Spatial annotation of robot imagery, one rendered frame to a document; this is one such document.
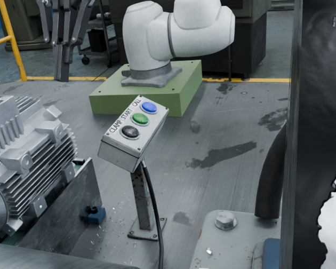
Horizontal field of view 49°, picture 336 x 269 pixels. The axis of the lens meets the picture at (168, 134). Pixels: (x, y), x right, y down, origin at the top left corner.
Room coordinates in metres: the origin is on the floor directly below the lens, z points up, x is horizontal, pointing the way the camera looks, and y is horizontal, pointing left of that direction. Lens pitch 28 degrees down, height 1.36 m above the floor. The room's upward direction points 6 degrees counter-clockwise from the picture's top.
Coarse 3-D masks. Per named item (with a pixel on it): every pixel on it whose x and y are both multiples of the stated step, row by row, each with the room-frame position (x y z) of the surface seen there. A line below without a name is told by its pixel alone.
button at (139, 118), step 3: (135, 114) 0.61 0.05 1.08; (138, 114) 0.62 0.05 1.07; (141, 114) 0.62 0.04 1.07; (132, 117) 0.61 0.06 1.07; (135, 117) 0.61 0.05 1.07; (138, 117) 0.61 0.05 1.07; (141, 117) 0.61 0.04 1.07; (144, 117) 0.61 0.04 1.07; (147, 117) 0.62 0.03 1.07; (135, 120) 0.60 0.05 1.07; (138, 120) 0.60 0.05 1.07; (141, 120) 0.60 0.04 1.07; (144, 120) 0.60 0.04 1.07; (147, 120) 0.61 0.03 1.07; (141, 123) 0.60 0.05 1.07; (144, 123) 0.60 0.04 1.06
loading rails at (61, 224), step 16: (80, 160) 0.72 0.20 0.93; (80, 176) 0.66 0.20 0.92; (64, 192) 0.60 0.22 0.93; (80, 192) 0.65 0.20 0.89; (96, 192) 0.71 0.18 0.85; (48, 208) 0.55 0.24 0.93; (64, 208) 0.59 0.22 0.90; (80, 208) 0.64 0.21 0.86; (96, 208) 0.67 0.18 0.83; (32, 224) 0.51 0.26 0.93; (48, 224) 0.54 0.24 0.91; (64, 224) 0.58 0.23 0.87; (80, 224) 0.62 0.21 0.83; (0, 240) 0.56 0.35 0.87; (16, 240) 0.49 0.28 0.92; (32, 240) 0.50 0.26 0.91; (48, 240) 0.53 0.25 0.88; (64, 240) 0.57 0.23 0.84
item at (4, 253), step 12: (0, 252) 0.23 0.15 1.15; (12, 252) 0.23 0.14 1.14; (24, 252) 0.23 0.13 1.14; (36, 252) 0.23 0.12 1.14; (48, 252) 0.24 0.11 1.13; (0, 264) 0.20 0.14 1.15; (12, 264) 0.21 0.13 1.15; (24, 264) 0.20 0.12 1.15; (36, 264) 0.21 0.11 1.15; (48, 264) 0.21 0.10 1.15; (60, 264) 0.21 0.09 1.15; (72, 264) 0.21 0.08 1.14; (84, 264) 0.21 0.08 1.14; (96, 264) 0.21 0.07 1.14; (108, 264) 0.21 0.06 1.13; (120, 264) 0.22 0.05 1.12
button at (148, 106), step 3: (144, 102) 0.66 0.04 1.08; (147, 102) 0.67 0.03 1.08; (150, 102) 0.67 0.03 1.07; (144, 105) 0.65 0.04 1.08; (147, 105) 0.66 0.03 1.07; (150, 105) 0.66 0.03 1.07; (153, 105) 0.66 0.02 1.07; (144, 108) 0.65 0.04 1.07; (147, 108) 0.65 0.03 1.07; (150, 108) 0.65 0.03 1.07; (153, 108) 0.65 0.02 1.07; (156, 108) 0.66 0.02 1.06; (150, 111) 0.64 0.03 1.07; (153, 111) 0.65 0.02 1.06
